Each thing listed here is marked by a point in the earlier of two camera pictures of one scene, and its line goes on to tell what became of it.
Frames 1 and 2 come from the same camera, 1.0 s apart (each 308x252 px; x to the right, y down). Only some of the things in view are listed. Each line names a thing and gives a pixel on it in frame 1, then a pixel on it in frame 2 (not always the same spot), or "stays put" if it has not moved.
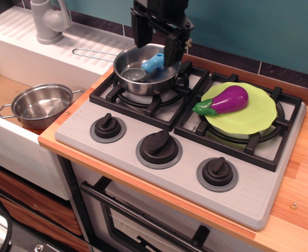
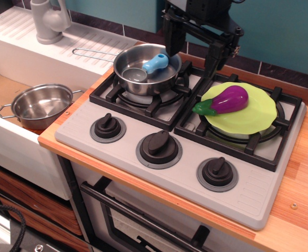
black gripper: [179, 28] -> [226, 38]
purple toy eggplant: [231, 99] stays put
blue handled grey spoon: [132, 74] stays put
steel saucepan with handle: [140, 70] stays put
